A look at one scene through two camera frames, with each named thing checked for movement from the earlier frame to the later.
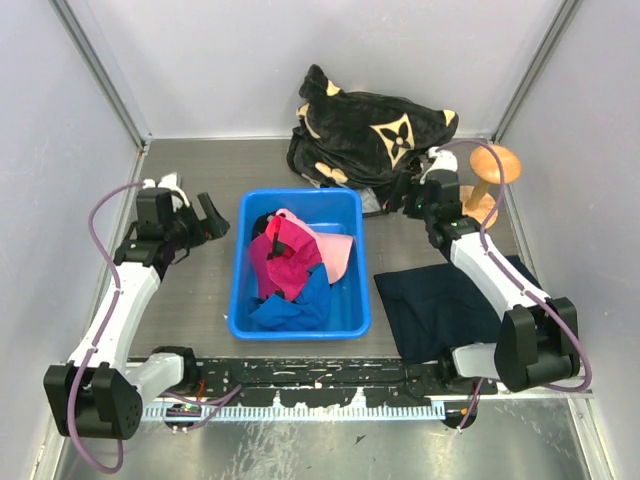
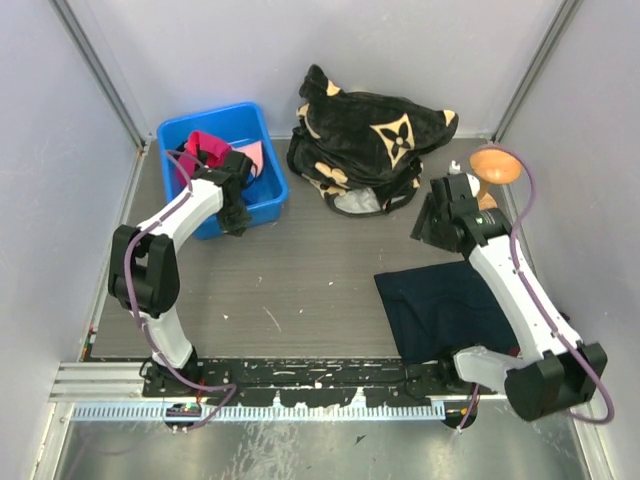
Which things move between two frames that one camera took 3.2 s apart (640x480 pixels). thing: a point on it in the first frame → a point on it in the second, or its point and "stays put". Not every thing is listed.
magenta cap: (281, 257) → (215, 152)
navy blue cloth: (431, 312) stays put
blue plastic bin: (332, 211) → (237, 124)
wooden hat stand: (478, 202) stays put
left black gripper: (213, 225) → (239, 223)
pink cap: (334, 249) → (254, 151)
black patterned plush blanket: (360, 140) stays put
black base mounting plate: (319, 381) stays put
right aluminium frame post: (538, 67) stays put
